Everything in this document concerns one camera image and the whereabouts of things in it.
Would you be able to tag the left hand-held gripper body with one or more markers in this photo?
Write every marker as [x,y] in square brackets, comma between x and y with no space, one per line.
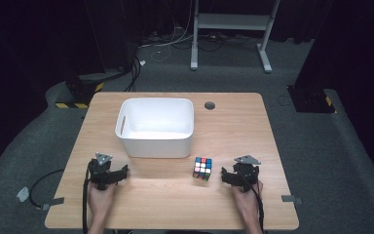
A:
[100,172]

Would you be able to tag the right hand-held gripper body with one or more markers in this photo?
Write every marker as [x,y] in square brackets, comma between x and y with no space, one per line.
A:
[246,174]

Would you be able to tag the multicoloured puzzle cube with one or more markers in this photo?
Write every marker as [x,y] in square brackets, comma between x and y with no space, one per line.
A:
[202,169]

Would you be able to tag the white plastic bin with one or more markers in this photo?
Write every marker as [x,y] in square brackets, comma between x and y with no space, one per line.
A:
[156,130]

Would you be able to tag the person's right hand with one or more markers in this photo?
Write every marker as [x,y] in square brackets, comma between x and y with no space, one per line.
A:
[246,201]

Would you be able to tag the person's left hand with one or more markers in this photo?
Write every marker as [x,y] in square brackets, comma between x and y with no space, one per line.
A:
[100,198]

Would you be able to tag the grey tape strip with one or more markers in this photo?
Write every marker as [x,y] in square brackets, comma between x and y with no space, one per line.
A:
[53,202]
[291,199]

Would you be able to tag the dark round table grommet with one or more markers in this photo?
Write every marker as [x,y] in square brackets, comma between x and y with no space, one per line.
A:
[209,105]

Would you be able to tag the black stand base yellow stripes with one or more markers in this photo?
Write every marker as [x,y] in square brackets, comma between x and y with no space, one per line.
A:
[79,89]
[311,99]

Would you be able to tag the dark curtain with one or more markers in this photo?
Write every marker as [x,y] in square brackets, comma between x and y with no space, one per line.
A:
[354,48]
[29,48]

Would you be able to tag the white metal stand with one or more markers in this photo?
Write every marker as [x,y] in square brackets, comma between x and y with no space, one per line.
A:
[232,22]

